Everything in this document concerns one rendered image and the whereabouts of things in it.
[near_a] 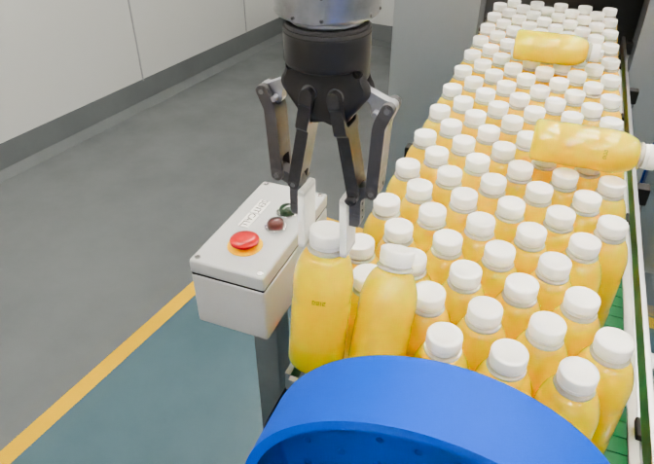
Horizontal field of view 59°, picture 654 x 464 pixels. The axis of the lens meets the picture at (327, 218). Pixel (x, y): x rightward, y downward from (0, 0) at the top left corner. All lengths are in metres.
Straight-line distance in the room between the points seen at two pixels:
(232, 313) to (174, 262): 1.81
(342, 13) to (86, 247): 2.36
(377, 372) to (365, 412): 0.04
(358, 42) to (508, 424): 0.30
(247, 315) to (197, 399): 1.29
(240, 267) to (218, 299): 0.06
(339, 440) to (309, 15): 0.34
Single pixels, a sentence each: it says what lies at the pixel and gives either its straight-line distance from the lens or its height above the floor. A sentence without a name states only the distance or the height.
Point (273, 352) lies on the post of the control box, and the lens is 0.89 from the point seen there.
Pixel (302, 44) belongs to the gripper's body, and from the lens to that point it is 0.49.
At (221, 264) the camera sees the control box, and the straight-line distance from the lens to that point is 0.70.
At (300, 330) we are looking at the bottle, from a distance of 0.66.
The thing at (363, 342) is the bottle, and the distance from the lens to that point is 0.67.
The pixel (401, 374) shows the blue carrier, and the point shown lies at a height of 1.23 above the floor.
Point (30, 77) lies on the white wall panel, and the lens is 3.52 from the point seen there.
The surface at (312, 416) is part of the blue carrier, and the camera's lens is 0.41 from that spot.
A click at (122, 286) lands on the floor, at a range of 2.48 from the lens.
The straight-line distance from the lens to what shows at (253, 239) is 0.72.
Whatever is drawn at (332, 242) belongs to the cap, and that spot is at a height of 1.18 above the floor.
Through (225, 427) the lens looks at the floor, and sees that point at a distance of 1.92.
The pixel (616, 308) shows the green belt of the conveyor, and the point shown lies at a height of 0.90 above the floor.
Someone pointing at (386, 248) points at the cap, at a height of 1.14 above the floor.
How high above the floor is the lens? 1.53
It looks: 34 degrees down
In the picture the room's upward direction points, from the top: straight up
